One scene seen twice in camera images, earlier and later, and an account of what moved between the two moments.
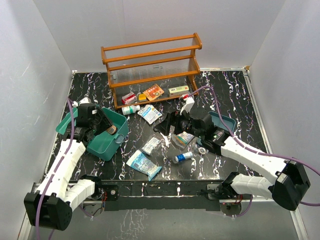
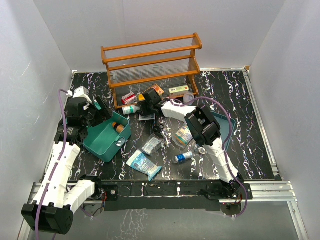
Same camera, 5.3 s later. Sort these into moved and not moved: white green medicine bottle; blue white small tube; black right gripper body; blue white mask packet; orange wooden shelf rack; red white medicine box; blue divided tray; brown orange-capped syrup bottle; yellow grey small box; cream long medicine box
Moved: brown orange-capped syrup bottle; black right gripper body
Not moved: white green medicine bottle; red white medicine box; orange wooden shelf rack; blue white mask packet; blue white small tube; cream long medicine box; yellow grey small box; blue divided tray
